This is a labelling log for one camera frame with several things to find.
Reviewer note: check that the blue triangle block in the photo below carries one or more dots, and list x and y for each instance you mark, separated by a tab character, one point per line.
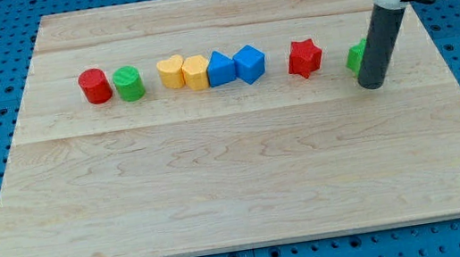
221	69

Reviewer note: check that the blue cube block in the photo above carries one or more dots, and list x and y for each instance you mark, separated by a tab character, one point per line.
250	64

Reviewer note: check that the yellow pentagon block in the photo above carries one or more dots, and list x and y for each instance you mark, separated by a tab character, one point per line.
195	72

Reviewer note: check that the yellow heart block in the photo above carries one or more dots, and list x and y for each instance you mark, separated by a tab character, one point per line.
170	72

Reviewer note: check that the light wooden board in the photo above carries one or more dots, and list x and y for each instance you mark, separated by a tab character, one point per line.
183	173

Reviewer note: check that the red star block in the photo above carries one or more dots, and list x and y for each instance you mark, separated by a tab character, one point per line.
304	58

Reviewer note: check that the green cylinder block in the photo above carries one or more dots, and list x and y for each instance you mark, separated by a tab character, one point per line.
128	83

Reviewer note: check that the red cylinder block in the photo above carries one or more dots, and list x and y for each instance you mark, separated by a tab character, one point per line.
95	86

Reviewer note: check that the green star block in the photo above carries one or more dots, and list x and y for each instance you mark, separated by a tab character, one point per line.
355	57

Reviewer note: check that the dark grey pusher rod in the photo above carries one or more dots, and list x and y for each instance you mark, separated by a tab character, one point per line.
380	42

